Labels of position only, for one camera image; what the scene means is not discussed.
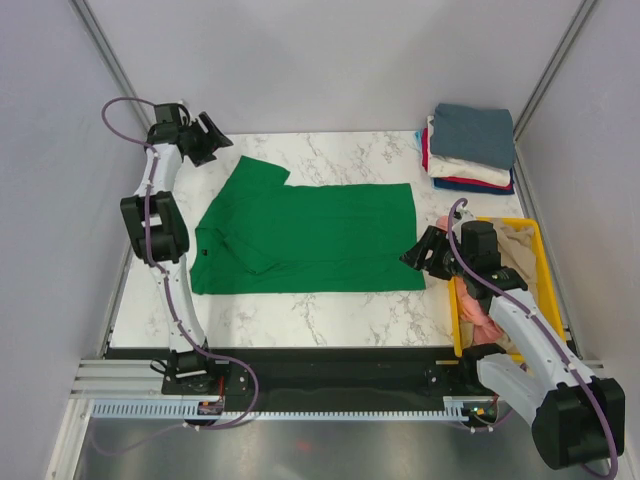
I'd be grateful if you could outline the folded cream t shirt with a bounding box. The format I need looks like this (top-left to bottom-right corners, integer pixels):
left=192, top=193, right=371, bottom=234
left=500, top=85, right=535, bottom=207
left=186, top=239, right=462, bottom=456
left=425, top=116, right=509, bottom=186

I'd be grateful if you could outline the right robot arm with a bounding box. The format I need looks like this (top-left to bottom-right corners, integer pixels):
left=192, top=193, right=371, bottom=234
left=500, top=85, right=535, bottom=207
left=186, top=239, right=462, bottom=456
left=400, top=217, right=625, bottom=478

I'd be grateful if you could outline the yellow plastic bin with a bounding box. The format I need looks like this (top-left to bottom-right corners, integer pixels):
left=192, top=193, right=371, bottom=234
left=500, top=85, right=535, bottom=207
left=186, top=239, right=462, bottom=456
left=447, top=218, right=567, bottom=357

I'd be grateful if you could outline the right aluminium frame post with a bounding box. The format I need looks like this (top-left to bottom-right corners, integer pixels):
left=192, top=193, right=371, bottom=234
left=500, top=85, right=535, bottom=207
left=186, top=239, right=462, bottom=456
left=513, top=0, right=600, bottom=142

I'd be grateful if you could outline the pink t shirt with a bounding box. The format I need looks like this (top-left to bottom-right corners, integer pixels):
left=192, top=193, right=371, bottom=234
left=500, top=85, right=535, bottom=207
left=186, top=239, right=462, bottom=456
left=434, top=215, right=504, bottom=345

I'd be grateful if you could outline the folded red t shirt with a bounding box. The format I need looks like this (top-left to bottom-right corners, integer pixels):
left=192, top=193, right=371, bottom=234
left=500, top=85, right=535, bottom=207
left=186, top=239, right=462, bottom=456
left=420, top=127, right=513, bottom=194

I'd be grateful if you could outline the aluminium extrusion rail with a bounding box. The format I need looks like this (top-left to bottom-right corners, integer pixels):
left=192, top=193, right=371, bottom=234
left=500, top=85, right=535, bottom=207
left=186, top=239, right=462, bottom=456
left=70, top=359, right=163, bottom=399

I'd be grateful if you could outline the folded navy t shirt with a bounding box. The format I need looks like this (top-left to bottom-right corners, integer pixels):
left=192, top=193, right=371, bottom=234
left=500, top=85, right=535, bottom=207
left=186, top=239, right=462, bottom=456
left=432, top=170, right=515, bottom=196

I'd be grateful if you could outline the aluminium frame post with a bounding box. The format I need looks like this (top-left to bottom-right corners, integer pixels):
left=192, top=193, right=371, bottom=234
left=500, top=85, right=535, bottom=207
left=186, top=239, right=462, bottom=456
left=69, top=0, right=151, bottom=145
left=513, top=0, right=600, bottom=142

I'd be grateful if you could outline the folded light blue t shirt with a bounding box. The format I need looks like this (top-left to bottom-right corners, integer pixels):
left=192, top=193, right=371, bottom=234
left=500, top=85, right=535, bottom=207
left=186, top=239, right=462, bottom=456
left=414, top=130, right=423, bottom=151

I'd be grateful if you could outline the white slotted cable duct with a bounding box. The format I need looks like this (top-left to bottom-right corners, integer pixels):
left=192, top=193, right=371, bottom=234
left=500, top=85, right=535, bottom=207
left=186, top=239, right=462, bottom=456
left=90, top=397, right=497, bottom=422

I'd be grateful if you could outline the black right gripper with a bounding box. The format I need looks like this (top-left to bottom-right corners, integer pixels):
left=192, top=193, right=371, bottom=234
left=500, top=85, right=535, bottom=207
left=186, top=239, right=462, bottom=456
left=398, top=225, right=473, bottom=281

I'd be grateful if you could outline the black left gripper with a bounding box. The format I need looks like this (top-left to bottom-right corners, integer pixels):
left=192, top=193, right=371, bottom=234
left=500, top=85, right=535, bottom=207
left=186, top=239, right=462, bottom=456
left=179, top=113, right=232, bottom=168

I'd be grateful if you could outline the left aluminium frame post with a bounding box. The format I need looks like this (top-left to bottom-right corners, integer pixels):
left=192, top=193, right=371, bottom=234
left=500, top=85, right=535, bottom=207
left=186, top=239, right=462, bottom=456
left=69, top=0, right=151, bottom=145

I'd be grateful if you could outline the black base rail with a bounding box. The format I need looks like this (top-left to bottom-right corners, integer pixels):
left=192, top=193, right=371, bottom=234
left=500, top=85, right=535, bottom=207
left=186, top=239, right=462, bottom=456
left=162, top=347, right=492, bottom=412

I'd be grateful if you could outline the green t shirt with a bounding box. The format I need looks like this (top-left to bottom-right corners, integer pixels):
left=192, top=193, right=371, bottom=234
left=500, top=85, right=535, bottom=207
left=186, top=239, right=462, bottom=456
left=190, top=156, right=425, bottom=295

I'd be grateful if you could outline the beige t shirt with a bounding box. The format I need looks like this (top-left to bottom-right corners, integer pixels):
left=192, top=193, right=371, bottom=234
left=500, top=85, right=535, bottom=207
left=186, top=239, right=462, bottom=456
left=461, top=219, right=538, bottom=354

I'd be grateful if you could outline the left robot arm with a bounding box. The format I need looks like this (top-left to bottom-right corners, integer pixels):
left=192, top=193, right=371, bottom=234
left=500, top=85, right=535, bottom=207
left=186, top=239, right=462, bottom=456
left=120, top=103, right=233, bottom=395

